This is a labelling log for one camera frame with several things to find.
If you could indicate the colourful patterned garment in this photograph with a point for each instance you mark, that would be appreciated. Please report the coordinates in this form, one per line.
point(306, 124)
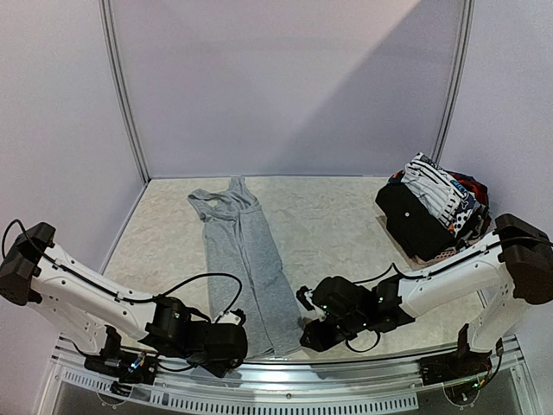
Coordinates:
point(471, 207)

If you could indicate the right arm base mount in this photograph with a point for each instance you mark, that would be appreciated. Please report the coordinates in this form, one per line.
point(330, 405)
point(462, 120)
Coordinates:
point(441, 368)

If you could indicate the aluminium front rail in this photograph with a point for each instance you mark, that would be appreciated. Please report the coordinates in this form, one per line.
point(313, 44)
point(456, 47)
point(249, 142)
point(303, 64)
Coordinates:
point(392, 385)

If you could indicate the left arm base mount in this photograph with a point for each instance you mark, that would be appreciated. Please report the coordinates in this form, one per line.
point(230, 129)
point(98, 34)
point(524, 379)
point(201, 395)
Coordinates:
point(127, 367)

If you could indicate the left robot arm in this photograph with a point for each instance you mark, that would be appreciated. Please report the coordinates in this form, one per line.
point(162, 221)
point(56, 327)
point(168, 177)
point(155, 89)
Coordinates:
point(121, 332)

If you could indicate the grey tank top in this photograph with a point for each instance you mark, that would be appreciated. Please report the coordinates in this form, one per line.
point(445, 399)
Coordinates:
point(238, 241)

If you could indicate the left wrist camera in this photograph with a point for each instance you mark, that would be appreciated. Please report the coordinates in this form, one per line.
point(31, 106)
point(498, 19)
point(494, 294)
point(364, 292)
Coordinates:
point(236, 317)

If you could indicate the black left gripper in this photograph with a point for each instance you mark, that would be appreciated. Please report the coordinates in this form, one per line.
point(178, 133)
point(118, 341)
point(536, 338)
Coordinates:
point(219, 369)

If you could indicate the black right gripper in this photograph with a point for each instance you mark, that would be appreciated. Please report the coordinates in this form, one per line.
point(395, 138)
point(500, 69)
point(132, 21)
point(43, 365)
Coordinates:
point(318, 333)

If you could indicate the right aluminium corner post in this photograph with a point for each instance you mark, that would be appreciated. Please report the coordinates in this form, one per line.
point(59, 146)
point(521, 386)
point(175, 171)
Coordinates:
point(454, 85)

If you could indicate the black shirt with buttons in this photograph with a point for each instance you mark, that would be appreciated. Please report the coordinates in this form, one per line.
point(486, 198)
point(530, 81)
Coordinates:
point(412, 226)

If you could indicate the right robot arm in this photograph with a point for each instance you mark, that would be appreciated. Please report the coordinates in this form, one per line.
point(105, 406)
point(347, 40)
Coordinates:
point(515, 258)

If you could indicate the left aluminium corner post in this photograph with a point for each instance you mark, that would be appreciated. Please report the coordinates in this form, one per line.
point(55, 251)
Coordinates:
point(107, 17)

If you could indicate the pink perforated laundry basket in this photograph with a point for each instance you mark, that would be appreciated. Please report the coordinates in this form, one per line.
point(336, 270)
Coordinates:
point(446, 254)

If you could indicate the aluminium corner post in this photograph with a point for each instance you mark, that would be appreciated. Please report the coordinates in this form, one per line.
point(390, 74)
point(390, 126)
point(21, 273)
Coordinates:
point(454, 85)
point(107, 17)

